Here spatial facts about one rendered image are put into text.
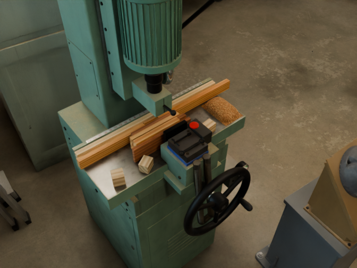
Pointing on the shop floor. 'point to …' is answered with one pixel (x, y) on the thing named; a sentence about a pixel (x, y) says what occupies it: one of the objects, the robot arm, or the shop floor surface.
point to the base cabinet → (148, 226)
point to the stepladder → (5, 189)
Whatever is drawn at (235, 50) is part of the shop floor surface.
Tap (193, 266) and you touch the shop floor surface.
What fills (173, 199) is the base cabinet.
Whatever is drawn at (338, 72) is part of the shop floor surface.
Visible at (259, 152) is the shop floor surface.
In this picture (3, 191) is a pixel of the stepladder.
